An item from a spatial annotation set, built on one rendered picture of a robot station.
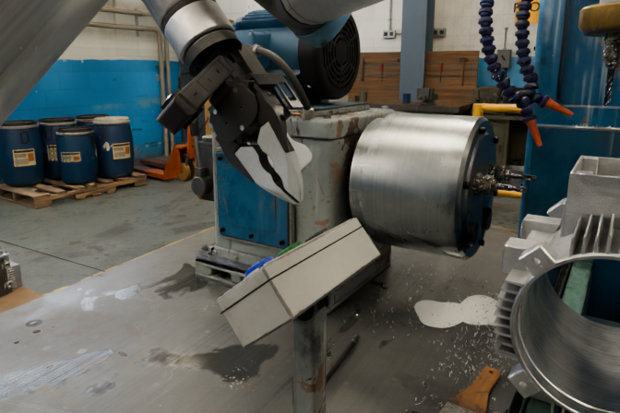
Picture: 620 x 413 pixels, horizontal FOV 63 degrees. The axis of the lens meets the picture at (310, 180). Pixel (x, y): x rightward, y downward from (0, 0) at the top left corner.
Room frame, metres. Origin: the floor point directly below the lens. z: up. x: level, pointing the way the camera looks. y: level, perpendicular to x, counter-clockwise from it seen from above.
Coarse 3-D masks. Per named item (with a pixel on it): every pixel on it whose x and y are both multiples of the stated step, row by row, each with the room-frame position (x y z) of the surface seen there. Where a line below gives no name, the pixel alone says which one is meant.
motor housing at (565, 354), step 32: (576, 256) 0.41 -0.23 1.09; (608, 256) 0.39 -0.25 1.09; (512, 288) 0.44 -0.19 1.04; (544, 288) 0.56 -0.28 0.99; (512, 320) 0.43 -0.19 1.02; (544, 320) 0.51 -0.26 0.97; (576, 320) 0.56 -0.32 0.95; (512, 352) 0.43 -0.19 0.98; (544, 352) 0.46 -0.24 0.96; (576, 352) 0.49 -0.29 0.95; (608, 352) 0.50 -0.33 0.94; (544, 384) 0.42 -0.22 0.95; (576, 384) 0.44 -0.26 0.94; (608, 384) 0.44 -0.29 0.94
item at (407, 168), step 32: (384, 128) 0.87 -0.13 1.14; (416, 128) 0.84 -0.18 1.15; (448, 128) 0.82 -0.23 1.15; (480, 128) 0.82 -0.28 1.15; (352, 160) 0.87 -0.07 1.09; (384, 160) 0.82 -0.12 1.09; (416, 160) 0.80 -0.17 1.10; (448, 160) 0.77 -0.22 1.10; (480, 160) 0.82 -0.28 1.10; (352, 192) 0.85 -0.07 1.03; (384, 192) 0.81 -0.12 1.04; (416, 192) 0.78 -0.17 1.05; (448, 192) 0.75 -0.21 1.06; (480, 192) 0.79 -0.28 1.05; (384, 224) 0.82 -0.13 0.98; (416, 224) 0.79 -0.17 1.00; (448, 224) 0.76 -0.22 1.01; (480, 224) 0.85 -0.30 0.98; (448, 256) 0.82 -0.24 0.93
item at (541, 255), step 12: (552, 216) 0.58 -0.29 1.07; (528, 252) 0.43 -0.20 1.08; (540, 252) 0.42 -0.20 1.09; (552, 252) 0.43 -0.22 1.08; (528, 264) 0.43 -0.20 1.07; (540, 264) 0.42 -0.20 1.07; (552, 264) 0.42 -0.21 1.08; (516, 372) 0.43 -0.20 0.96; (516, 384) 0.43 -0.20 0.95; (528, 384) 0.42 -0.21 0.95; (528, 396) 0.42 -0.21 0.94
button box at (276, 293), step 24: (312, 240) 0.45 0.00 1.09; (336, 240) 0.48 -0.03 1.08; (360, 240) 0.50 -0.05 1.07; (264, 264) 0.42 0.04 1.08; (288, 264) 0.41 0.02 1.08; (312, 264) 0.43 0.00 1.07; (336, 264) 0.45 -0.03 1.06; (360, 264) 0.48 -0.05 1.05; (240, 288) 0.40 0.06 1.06; (264, 288) 0.38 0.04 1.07; (288, 288) 0.39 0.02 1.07; (312, 288) 0.41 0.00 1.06; (336, 288) 0.43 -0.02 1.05; (240, 312) 0.40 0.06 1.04; (264, 312) 0.39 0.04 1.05; (288, 312) 0.37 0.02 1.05; (240, 336) 0.40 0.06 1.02; (264, 336) 0.39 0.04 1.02
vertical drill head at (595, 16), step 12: (600, 0) 0.79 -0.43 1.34; (612, 0) 0.76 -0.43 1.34; (588, 12) 0.77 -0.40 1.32; (600, 12) 0.74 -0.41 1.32; (612, 12) 0.73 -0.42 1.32; (588, 24) 0.76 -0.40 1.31; (600, 24) 0.74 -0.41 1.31; (612, 24) 0.73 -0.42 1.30; (600, 36) 0.83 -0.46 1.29; (612, 36) 0.74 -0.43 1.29; (612, 48) 0.74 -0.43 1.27; (612, 60) 0.74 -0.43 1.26; (612, 72) 0.75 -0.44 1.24; (612, 84) 0.83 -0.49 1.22
